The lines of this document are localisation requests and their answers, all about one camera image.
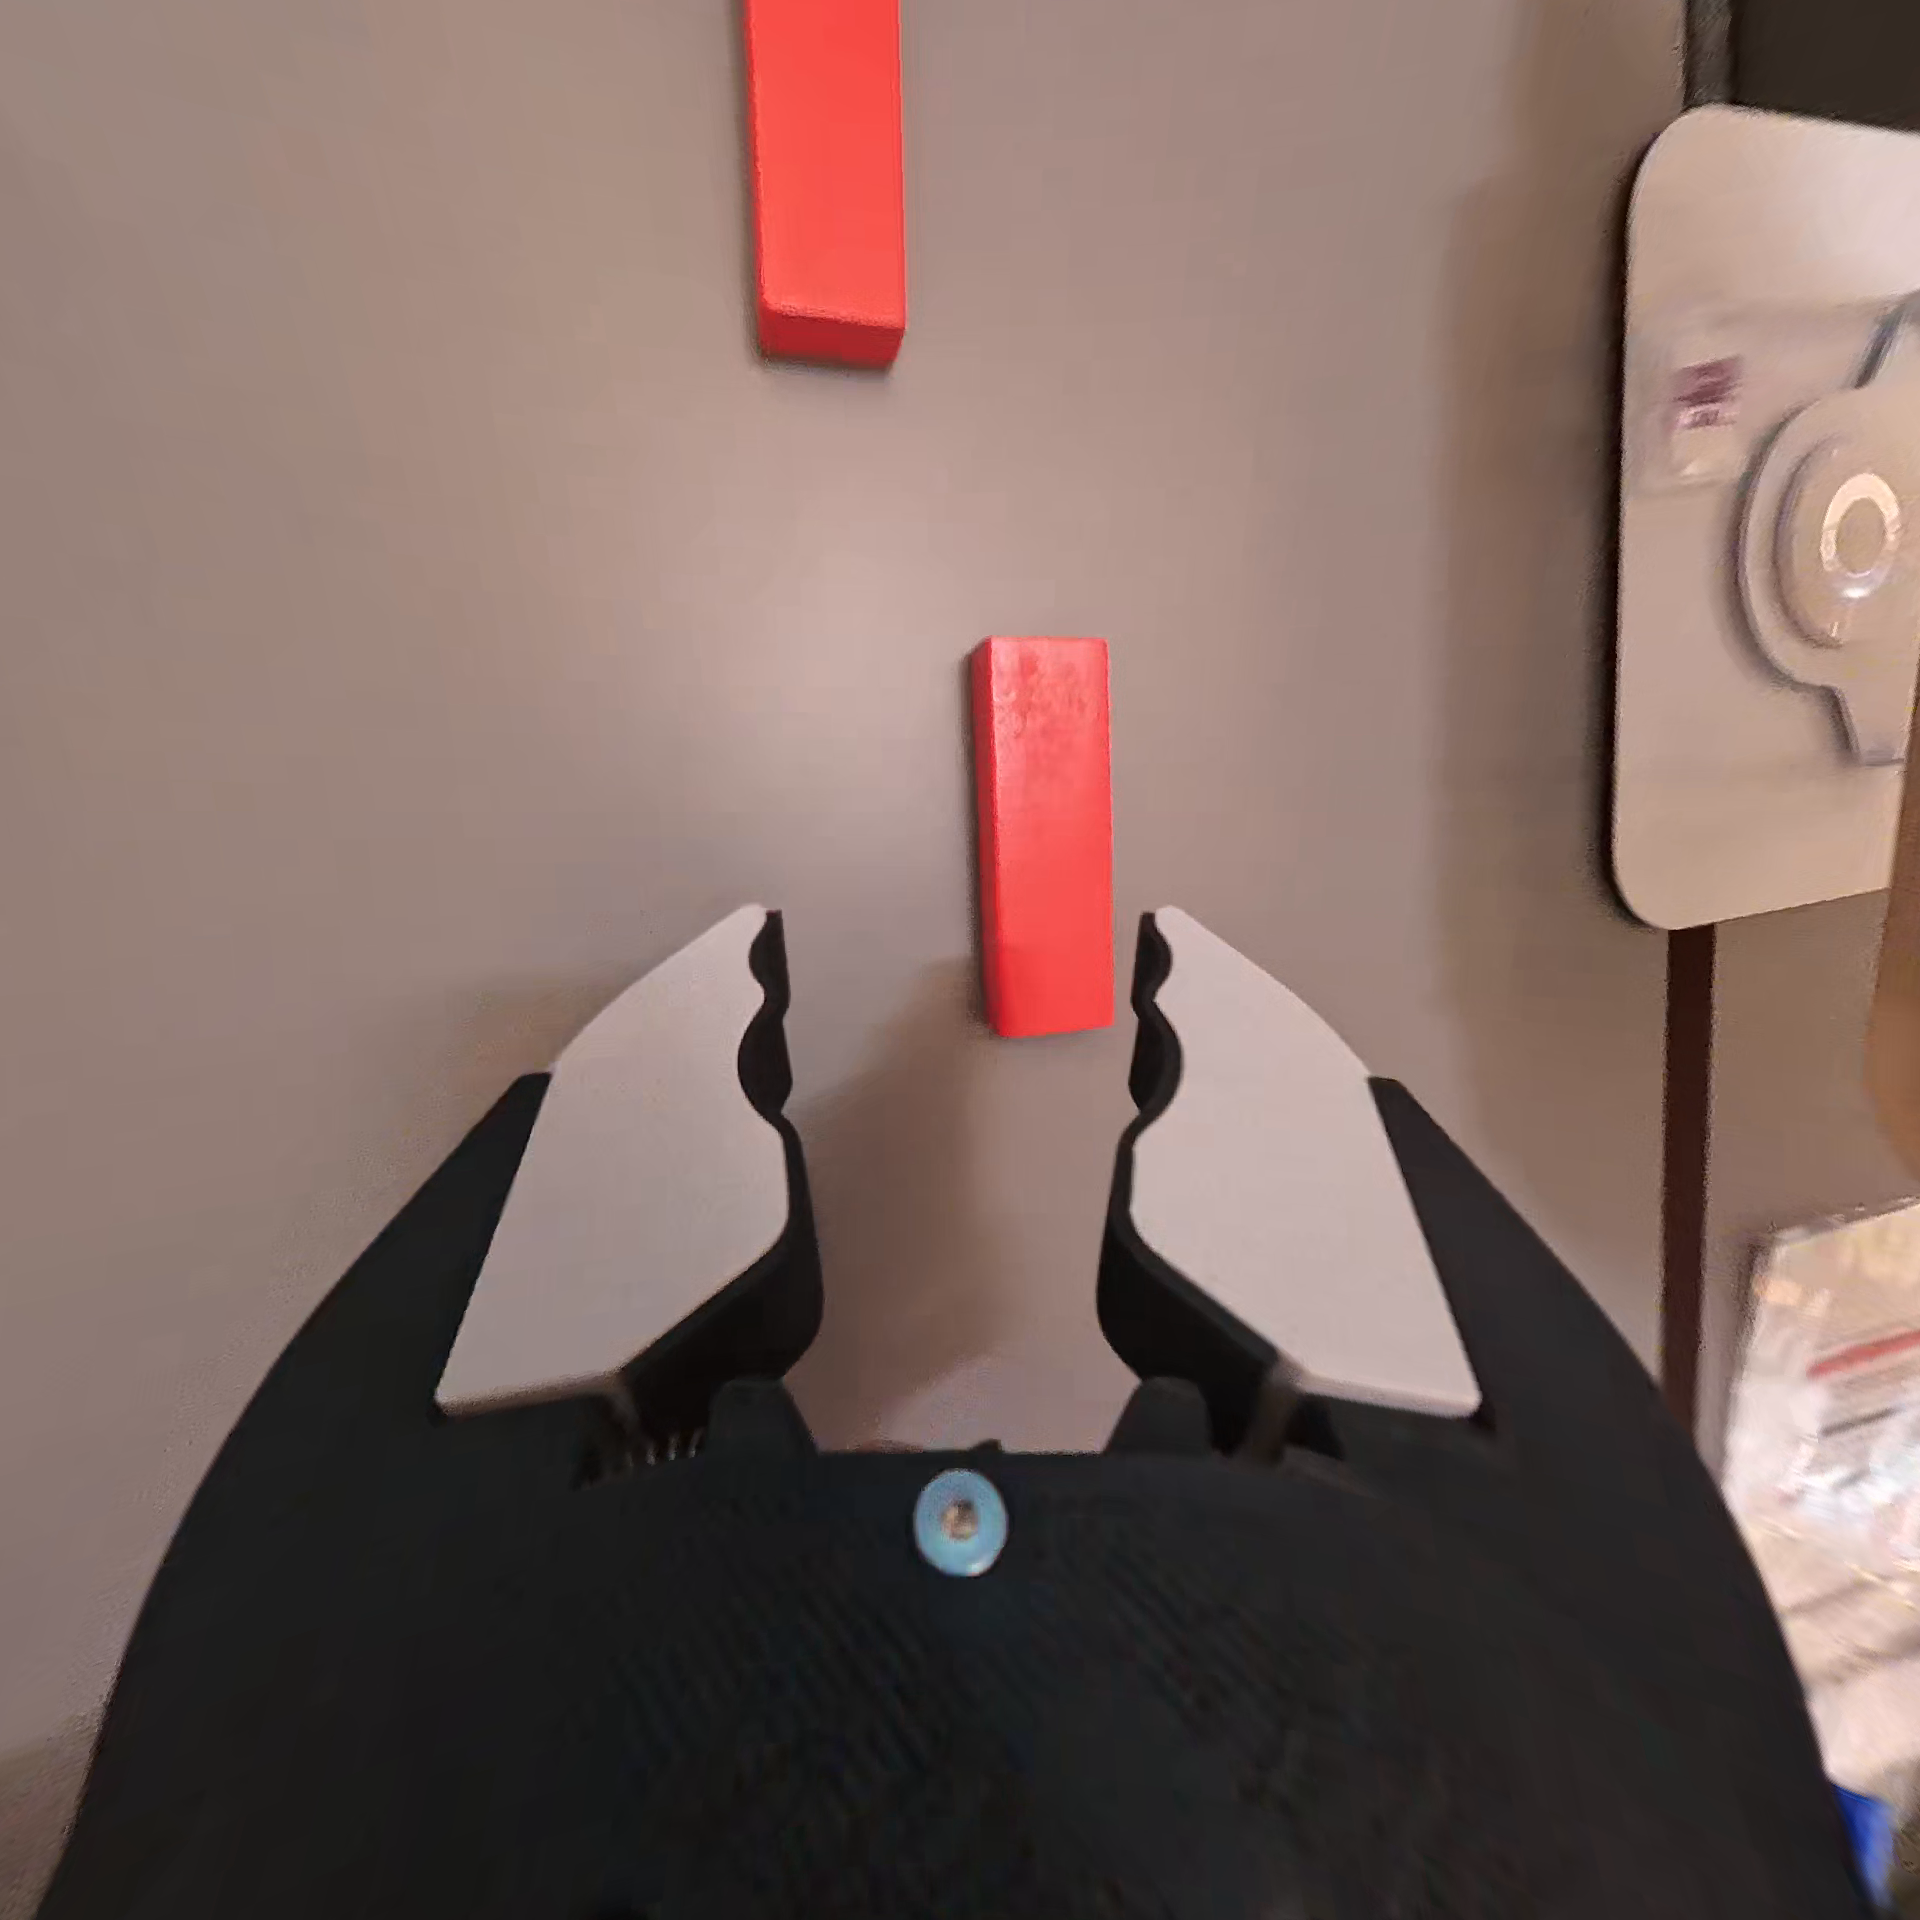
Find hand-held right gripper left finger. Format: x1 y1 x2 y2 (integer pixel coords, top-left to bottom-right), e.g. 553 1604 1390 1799
432 904 828 1424

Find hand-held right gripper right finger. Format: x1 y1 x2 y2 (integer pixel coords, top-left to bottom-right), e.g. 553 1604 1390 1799
1095 904 1487 1454

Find red wooden plank block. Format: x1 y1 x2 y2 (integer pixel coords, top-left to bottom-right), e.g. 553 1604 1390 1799
743 0 908 369
969 632 1119 1040

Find laminated paper sheet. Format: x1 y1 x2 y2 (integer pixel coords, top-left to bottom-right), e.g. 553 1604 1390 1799
1722 1197 1920 1778

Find instruction sheet on stand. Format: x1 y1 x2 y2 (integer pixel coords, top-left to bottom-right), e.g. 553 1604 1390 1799
1609 103 1920 1185

